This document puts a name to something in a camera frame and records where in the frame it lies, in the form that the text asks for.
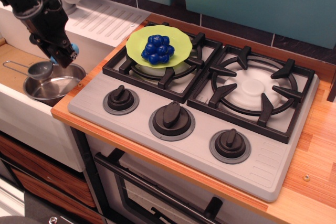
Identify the stainless steel pot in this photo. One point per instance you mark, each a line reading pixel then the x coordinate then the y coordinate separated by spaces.
pixel 53 89

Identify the black left burner grate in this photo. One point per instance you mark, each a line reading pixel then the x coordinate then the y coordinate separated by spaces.
pixel 173 83

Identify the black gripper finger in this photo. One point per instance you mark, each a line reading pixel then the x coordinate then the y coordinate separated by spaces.
pixel 64 57
pixel 46 48

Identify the lime green plastic plate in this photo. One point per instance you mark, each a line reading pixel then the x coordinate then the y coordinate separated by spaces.
pixel 178 39

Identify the wooden drawer front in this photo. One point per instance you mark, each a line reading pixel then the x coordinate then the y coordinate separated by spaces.
pixel 50 180

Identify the grey toy stove top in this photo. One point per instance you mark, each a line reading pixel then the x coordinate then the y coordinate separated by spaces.
pixel 261 174

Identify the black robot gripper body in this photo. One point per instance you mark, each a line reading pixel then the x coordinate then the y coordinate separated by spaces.
pixel 46 20

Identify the black left stove knob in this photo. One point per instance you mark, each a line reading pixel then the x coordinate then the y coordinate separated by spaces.
pixel 121 101

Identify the black middle stove knob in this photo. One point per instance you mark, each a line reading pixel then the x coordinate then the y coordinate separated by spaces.
pixel 172 122

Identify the black stove knob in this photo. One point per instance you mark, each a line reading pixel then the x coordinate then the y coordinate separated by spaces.
pixel 172 122
pixel 230 146
pixel 121 101

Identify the white toy sink unit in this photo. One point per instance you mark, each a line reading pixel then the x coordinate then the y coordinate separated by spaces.
pixel 96 27

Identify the blue grey toy spoon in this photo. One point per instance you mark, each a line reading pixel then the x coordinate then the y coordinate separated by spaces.
pixel 43 70

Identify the black right stove knob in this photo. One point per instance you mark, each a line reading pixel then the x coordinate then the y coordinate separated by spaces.
pixel 230 146

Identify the black burner grate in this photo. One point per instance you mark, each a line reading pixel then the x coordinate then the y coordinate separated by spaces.
pixel 256 92
pixel 173 83

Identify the oven door with handle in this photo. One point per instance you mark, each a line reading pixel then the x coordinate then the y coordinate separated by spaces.
pixel 151 195

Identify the black right burner grate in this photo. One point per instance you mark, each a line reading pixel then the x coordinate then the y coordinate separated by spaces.
pixel 256 92

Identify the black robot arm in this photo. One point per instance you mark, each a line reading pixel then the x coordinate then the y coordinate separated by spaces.
pixel 17 7

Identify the blue toy blueberry cluster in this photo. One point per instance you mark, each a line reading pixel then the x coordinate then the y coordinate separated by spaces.
pixel 158 50

